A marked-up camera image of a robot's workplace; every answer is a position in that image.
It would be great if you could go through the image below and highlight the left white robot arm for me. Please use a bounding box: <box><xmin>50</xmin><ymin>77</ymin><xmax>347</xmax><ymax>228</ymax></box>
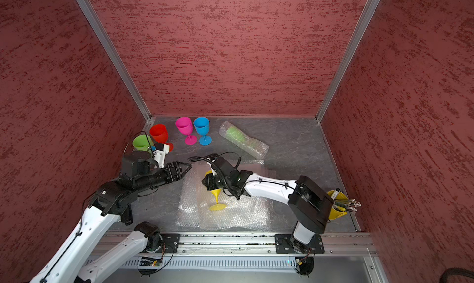
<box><xmin>32</xmin><ymin>151</ymin><xmax>191</xmax><ymax>283</ymax></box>

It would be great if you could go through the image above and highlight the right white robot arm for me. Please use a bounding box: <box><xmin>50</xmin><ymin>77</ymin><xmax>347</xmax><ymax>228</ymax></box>
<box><xmin>197</xmin><ymin>154</ymin><xmax>334</xmax><ymax>246</ymax></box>

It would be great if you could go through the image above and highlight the yellow glass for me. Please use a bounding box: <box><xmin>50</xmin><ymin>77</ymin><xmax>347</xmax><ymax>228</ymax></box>
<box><xmin>203</xmin><ymin>171</ymin><xmax>227</xmax><ymax>211</ymax></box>

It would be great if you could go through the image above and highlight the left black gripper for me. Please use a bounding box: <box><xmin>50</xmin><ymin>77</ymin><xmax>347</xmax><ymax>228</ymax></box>
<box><xmin>135</xmin><ymin>161</ymin><xmax>192</xmax><ymax>192</ymax></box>

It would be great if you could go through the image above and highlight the light green glass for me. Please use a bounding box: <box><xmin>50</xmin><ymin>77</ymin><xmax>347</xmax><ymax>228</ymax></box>
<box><xmin>219</xmin><ymin>121</ymin><xmax>269</xmax><ymax>160</ymax></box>

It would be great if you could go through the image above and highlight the aluminium front rail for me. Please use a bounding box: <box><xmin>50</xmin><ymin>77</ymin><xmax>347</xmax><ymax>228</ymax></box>
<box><xmin>172</xmin><ymin>232</ymin><xmax>378</xmax><ymax>257</ymax></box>

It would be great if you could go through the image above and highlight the red wine glass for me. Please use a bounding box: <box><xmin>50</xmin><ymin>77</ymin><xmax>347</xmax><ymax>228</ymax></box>
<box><xmin>149</xmin><ymin>124</ymin><xmax>174</xmax><ymax>151</ymax></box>

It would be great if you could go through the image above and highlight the pink glass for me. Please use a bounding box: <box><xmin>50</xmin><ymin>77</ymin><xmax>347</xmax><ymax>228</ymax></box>
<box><xmin>175</xmin><ymin>117</ymin><xmax>197</xmax><ymax>145</ymax></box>

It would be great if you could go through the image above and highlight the white perforated cable duct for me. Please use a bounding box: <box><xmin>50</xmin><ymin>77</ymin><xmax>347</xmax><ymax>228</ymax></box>
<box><xmin>121</xmin><ymin>256</ymin><xmax>297</xmax><ymax>273</ymax></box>

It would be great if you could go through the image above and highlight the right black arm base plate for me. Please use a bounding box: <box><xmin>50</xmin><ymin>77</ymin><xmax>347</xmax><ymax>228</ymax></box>
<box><xmin>274</xmin><ymin>234</ymin><xmax>325</xmax><ymax>255</ymax></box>

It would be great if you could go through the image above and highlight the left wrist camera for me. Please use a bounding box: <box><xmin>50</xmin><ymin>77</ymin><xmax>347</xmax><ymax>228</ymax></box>
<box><xmin>153</xmin><ymin>142</ymin><xmax>170</xmax><ymax>169</ymax></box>

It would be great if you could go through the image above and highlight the yellow cup with pens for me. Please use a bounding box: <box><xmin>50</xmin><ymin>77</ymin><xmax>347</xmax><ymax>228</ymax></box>
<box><xmin>327</xmin><ymin>189</ymin><xmax>362</xmax><ymax>221</ymax></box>

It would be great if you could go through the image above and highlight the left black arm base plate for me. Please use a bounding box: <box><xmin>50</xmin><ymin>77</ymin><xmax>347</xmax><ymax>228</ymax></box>
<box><xmin>147</xmin><ymin>234</ymin><xmax>181</xmax><ymax>254</ymax></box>

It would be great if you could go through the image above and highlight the blue glass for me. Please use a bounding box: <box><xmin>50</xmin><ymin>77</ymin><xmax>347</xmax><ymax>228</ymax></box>
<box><xmin>193</xmin><ymin>117</ymin><xmax>212</xmax><ymax>146</ymax></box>

